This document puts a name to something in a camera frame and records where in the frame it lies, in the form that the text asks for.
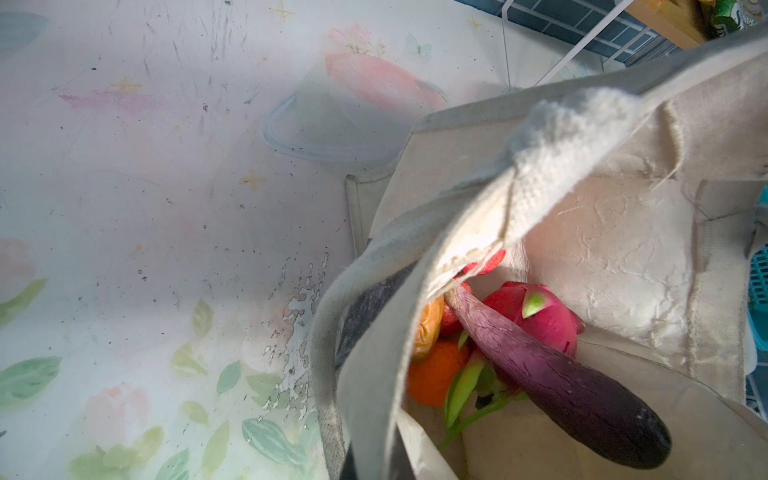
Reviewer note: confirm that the large orange fruit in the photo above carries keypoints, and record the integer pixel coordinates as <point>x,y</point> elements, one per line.
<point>429,380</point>

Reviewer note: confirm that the pink dragon fruit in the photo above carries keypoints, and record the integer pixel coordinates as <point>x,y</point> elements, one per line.
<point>477,389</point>

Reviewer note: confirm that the beige canvas grocery bag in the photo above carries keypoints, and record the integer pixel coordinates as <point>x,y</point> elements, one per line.
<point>633,196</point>

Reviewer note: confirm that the purple eggplant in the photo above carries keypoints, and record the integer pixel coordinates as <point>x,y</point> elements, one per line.
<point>590,407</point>

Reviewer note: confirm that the red apple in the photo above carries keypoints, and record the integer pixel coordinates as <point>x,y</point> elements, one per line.
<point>450,324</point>

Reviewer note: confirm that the green Fox's candy bag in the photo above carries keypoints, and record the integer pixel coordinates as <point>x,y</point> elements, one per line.
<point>724,17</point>

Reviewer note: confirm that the white wooden shelf rack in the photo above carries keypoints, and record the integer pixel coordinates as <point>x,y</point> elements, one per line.
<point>615,32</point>

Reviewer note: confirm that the teal plastic basket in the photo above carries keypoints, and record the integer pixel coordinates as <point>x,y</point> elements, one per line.
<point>756,336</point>

